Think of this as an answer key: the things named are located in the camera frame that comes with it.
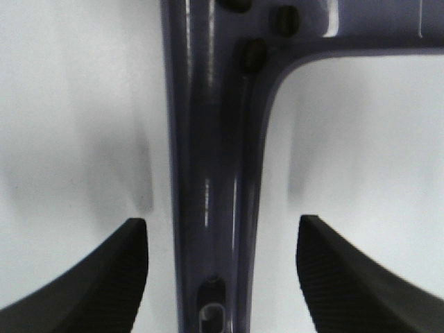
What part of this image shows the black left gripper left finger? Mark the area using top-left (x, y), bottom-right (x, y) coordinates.
top-left (1, 219), bottom-right (148, 332)

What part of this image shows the grey plastic dustpan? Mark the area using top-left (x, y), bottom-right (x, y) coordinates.
top-left (162, 1), bottom-right (443, 332)

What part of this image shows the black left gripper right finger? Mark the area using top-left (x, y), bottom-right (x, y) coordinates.
top-left (296, 215), bottom-right (443, 332)

